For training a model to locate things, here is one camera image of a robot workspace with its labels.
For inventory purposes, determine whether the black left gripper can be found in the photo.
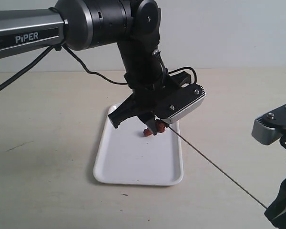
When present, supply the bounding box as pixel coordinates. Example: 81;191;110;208
108;71;191;135

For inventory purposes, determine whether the dark red round fruit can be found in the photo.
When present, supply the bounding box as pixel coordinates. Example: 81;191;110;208
143;128;153;137
156;120;166;133

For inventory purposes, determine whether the thin metal skewer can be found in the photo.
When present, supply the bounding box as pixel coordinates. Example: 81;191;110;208
168;126;267;209

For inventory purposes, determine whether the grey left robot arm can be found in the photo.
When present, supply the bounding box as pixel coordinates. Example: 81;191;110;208
0;0;197;135

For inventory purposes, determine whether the white rectangular plastic tray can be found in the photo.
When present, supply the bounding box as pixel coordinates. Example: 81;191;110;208
92;117;184;187

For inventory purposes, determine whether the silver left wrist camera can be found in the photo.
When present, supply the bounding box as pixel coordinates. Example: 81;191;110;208
153;83;206;125

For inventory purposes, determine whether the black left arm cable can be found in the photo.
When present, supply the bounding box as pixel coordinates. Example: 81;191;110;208
0;7;197;97

